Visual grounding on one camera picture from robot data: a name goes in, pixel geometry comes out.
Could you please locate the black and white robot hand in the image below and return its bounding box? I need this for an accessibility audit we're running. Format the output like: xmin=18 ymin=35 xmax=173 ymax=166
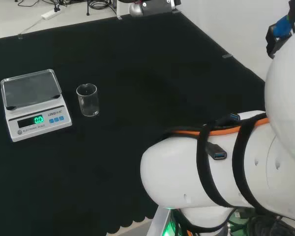
xmin=147 ymin=206 xmax=178 ymax=236

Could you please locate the clear glass beaker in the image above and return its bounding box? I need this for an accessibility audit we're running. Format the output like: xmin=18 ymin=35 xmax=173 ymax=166
xmin=76 ymin=83 xmax=100 ymax=117

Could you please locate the black USB connector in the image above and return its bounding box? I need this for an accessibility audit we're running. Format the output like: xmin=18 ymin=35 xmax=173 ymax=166
xmin=206 ymin=141 xmax=228 ymax=161
xmin=218 ymin=113 xmax=241 ymax=125

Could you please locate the black bench cloth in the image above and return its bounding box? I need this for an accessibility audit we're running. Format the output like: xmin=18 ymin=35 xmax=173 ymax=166
xmin=0 ymin=11 xmax=266 ymax=236

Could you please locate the white electronic balance steel pan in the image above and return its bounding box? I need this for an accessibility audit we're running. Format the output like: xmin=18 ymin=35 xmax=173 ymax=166
xmin=0 ymin=69 xmax=73 ymax=143

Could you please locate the white power strip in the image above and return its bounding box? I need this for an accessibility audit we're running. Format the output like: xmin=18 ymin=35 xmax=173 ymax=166
xmin=41 ymin=10 xmax=59 ymax=20

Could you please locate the black arm strap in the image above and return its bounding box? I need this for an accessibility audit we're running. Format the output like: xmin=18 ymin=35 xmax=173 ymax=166
xmin=196 ymin=125 xmax=233 ymax=208
xmin=232 ymin=119 xmax=266 ymax=212

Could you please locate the orange cable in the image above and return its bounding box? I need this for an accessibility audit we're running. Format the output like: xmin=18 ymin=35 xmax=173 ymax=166
xmin=171 ymin=117 xmax=270 ymax=136

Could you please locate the black and grey camera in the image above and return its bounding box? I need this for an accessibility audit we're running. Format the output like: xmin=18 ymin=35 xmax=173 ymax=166
xmin=129 ymin=0 xmax=182 ymax=17

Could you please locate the white power strip cable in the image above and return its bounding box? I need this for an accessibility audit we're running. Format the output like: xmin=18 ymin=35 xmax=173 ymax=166
xmin=20 ymin=16 xmax=46 ymax=36

